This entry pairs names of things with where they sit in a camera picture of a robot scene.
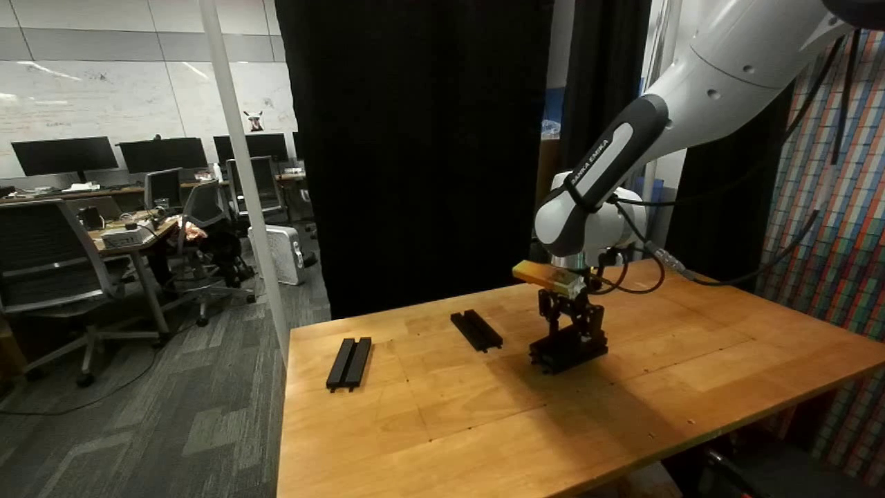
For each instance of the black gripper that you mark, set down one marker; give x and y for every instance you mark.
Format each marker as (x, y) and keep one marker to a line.
(571, 315)

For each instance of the black track piece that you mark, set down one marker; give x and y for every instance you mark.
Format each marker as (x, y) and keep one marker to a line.
(558, 351)
(475, 330)
(348, 363)

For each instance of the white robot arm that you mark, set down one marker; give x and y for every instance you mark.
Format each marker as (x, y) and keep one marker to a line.
(728, 69)

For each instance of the black curtain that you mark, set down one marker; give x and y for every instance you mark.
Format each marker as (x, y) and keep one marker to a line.
(419, 124)

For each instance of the white box on floor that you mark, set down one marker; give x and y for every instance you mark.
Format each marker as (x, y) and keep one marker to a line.
(286, 253)

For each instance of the black office chair far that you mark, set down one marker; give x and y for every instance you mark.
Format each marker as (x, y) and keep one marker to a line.
(208, 254)

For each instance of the black monitor right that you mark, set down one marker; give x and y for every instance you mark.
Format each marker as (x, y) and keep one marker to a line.
(254, 145)

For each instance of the black monitor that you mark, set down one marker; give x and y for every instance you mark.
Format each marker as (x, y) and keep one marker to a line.
(77, 155)
(164, 153)
(254, 145)

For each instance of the small monitor on desk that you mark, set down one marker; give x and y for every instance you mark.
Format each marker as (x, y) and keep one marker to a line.
(160, 189)

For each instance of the black monitor middle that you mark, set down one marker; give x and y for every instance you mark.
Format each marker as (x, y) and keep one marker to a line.
(164, 153)

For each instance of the office desk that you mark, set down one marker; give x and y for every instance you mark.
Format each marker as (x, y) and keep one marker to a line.
(130, 238)

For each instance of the grey office chair near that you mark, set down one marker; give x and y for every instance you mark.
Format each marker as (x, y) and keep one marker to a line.
(51, 268)

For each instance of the black monitor left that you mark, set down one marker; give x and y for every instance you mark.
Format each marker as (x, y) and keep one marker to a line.
(77, 155)

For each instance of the tan wrist camera box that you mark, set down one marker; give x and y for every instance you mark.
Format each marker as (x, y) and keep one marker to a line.
(550, 276)

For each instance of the white metal post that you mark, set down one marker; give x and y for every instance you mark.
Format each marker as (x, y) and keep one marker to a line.
(243, 167)

